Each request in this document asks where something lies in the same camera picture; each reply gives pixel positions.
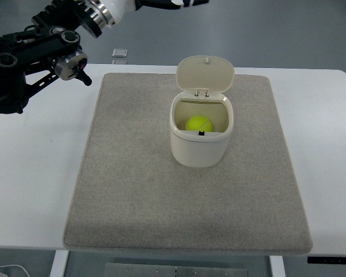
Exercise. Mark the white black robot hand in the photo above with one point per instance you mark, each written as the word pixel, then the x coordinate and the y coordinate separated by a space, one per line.
pixel 118 7

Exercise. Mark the yellow tennis ball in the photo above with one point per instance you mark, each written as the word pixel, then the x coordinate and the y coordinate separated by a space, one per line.
pixel 199 123

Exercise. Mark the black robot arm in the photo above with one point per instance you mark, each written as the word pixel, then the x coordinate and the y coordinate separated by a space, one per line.
pixel 47 50

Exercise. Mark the silver floor socket plate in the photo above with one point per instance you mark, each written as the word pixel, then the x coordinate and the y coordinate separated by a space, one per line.
pixel 119 56

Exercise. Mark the cream lidded bin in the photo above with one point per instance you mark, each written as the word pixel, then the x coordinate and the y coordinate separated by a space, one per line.
pixel 203 80

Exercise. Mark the beige felt mat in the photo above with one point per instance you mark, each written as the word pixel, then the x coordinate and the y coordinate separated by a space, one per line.
pixel 131 193

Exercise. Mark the white table leg left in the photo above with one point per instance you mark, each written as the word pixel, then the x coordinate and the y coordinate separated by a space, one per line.
pixel 59 263

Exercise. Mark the white table leg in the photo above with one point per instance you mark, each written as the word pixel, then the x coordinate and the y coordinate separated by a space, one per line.
pixel 59 263
pixel 277 266

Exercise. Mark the white device on floor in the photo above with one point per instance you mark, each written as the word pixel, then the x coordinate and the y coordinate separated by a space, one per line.
pixel 13 270

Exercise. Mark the white table leg right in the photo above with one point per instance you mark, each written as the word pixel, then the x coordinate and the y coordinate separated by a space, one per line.
pixel 277 266

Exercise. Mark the black table control panel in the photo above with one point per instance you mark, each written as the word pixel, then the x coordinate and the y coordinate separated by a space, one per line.
pixel 326 260

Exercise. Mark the grey metal base plate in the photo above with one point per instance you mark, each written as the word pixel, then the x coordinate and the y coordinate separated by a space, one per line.
pixel 120 270

